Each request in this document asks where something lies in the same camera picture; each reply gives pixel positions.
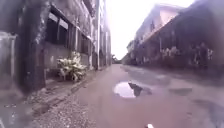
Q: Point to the distant trees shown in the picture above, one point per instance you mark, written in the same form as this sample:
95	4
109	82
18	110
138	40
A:
115	60

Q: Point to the pale distant building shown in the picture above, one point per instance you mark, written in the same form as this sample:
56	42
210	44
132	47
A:
129	55

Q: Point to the water puddle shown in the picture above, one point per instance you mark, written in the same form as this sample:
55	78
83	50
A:
124	90

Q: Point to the pale leafy plant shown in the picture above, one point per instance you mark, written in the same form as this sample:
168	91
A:
71	68

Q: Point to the worn brown asphalt road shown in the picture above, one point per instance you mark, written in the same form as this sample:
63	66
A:
133	110

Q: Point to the grey building with dark windows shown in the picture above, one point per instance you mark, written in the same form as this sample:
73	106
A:
66	30

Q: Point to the pink upper building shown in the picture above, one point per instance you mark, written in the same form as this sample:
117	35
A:
161	16

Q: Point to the robot's own part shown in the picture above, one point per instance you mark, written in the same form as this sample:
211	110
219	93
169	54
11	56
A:
149	126

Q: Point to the dark building with canopy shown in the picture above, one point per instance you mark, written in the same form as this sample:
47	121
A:
186	43

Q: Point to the rubble dirt verge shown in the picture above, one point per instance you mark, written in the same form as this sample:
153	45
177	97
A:
40	100

